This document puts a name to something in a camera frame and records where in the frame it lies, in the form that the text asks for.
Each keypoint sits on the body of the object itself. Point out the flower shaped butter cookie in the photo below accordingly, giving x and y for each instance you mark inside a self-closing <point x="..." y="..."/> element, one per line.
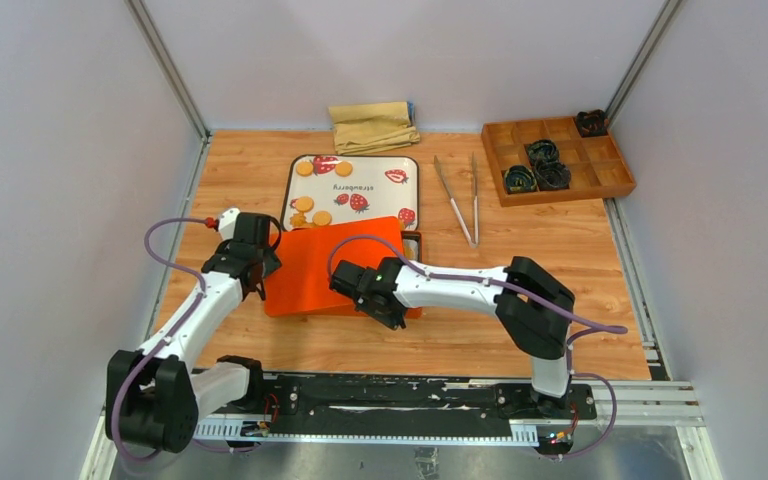
<point x="298" y="220"/>

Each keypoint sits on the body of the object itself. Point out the orange compartment cookie box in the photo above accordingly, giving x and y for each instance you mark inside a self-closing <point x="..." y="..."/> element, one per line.
<point x="412" y="237"/>

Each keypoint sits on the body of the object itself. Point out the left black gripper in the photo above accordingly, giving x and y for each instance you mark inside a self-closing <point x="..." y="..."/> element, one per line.
<point x="270" y="259"/>

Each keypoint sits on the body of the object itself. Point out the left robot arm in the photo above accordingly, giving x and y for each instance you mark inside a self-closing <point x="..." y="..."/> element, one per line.
<point x="154" y="398"/>

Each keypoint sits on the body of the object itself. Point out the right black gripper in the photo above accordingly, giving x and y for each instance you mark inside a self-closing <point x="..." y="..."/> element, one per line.
<point x="393" y="320"/>

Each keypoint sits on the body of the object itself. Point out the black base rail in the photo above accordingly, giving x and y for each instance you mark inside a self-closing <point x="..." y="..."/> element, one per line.
<point x="376" y="408"/>

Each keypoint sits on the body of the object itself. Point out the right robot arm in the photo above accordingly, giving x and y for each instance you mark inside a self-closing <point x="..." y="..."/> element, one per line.
<point x="532" y="306"/>

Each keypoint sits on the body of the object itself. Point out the orange box lid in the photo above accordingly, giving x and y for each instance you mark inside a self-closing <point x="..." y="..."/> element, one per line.
<point x="300" y="286"/>

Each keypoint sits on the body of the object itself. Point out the strawberry print white tray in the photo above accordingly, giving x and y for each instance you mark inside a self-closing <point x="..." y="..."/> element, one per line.
<point x="379" y="186"/>

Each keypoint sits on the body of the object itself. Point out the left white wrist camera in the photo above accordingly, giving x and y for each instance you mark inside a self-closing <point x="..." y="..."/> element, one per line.
<point x="227" y="223"/>

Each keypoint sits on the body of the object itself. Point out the folded beige cloth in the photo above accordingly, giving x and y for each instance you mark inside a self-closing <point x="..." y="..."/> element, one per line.
<point x="371" y="128"/>

